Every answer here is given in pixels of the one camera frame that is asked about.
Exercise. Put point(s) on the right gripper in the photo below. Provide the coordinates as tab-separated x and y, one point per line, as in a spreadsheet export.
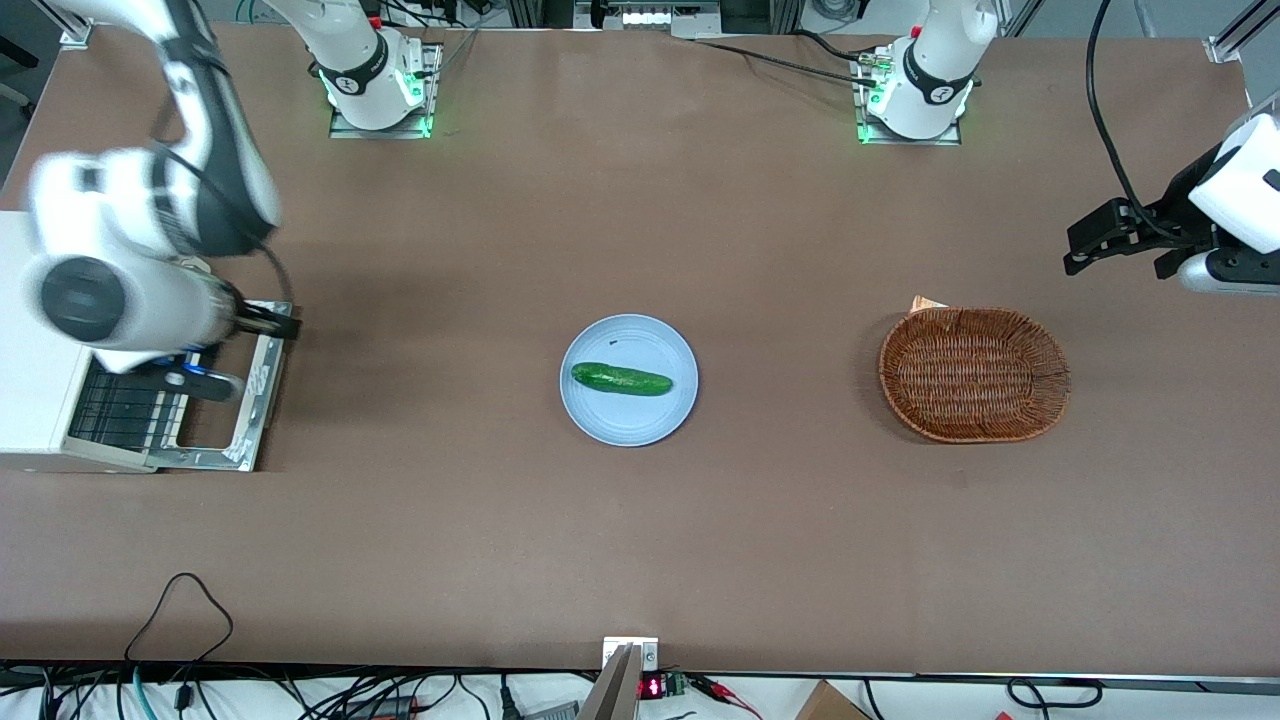
252	317

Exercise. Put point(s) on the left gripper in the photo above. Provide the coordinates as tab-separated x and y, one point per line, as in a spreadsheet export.
1177	214

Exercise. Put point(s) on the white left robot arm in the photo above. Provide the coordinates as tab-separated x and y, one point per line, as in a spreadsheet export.
935	70

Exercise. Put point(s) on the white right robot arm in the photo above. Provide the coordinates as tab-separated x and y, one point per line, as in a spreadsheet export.
225	170

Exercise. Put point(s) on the white toaster oven body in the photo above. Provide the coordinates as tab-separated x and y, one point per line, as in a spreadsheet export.
30	410

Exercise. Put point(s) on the brown wicker basket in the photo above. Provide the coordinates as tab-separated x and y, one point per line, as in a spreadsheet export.
975	375

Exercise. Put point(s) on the small tan paper tag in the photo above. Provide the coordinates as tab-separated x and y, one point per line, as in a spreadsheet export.
925	303

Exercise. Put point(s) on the green cucumber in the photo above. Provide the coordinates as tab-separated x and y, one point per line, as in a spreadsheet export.
620	379

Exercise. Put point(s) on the light blue plate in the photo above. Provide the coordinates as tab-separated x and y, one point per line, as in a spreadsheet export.
630	420

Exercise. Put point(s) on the red LED display board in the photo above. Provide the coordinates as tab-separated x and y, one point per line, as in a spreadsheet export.
660	687

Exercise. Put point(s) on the brown cardboard box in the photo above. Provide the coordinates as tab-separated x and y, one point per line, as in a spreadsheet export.
830	703

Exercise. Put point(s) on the red alligator clip leads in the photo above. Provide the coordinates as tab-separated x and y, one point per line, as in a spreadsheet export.
725	693

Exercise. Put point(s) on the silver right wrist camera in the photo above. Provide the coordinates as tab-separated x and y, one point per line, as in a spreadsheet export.
205	383

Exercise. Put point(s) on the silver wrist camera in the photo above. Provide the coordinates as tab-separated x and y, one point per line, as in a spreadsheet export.
205	383
1230	272

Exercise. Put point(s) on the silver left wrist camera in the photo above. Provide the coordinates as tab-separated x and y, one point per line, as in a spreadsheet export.
1230	272

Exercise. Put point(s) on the aluminium frame extrusion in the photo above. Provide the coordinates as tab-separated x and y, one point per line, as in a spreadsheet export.
1235	35

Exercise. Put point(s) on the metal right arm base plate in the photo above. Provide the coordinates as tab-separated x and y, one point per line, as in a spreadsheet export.
432	95

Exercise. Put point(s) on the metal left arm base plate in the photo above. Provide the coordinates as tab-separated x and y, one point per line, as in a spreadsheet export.
868	135

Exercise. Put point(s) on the aluminium corner bracket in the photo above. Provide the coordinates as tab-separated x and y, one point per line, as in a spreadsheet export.
77	36

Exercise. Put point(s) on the aluminium camera post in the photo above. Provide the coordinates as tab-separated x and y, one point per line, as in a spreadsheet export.
612	690

